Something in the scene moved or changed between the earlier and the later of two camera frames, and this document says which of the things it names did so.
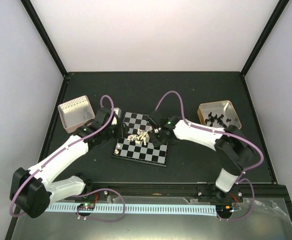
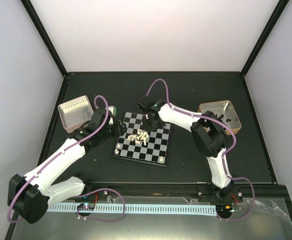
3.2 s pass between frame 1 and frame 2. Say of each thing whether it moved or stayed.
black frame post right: stayed
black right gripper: moved
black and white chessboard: stayed
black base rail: stayed
